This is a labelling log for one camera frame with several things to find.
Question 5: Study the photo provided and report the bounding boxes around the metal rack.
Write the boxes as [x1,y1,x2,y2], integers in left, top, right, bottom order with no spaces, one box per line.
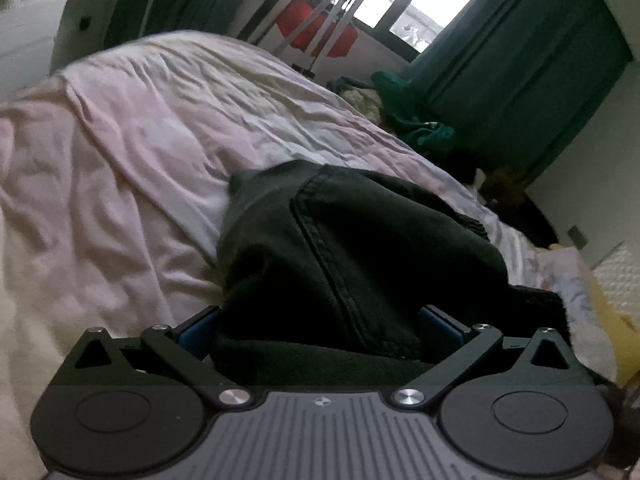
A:
[245,0,397,80]

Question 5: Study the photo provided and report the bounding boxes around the dark garment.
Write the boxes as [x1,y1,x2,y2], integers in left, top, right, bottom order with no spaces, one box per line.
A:
[212,160,568,367]

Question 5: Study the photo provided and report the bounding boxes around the dark floor item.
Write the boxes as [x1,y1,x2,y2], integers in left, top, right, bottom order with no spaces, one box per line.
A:
[450,150,557,248]

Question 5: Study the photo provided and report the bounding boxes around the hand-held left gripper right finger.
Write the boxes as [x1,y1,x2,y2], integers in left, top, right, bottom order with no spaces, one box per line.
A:
[391,304,585,409]

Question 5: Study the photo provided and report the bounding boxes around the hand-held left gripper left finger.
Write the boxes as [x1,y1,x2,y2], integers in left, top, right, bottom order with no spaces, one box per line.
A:
[64,306,252,409]

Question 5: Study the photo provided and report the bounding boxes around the bubble wrap sheet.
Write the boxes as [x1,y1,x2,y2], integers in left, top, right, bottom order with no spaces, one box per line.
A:
[594,240,640,313]

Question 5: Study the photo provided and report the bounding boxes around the green clothes pile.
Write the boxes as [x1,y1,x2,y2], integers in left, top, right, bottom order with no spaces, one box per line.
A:
[370,70,459,155]

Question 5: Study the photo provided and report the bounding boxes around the pale pink bed sheet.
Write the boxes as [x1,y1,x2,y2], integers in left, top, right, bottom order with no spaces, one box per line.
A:
[0,30,601,480]

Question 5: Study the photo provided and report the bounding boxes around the yellow cloth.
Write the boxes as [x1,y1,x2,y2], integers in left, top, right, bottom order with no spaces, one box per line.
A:
[586,260,640,388]

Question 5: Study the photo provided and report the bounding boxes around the beige cloth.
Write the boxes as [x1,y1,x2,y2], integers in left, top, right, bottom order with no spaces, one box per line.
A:
[329,75,387,127]

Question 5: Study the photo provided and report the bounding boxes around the white cabinet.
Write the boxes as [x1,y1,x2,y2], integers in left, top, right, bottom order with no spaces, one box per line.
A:
[0,0,170,97]

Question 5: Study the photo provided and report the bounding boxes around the red bag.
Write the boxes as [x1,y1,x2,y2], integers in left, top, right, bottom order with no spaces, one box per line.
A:
[275,0,359,59]

